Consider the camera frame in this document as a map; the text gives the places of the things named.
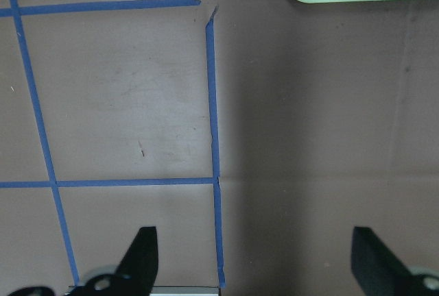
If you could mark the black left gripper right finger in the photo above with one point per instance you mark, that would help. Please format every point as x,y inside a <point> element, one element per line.
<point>378,271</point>

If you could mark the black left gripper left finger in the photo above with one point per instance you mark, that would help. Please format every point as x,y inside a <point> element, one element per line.
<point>135,274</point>

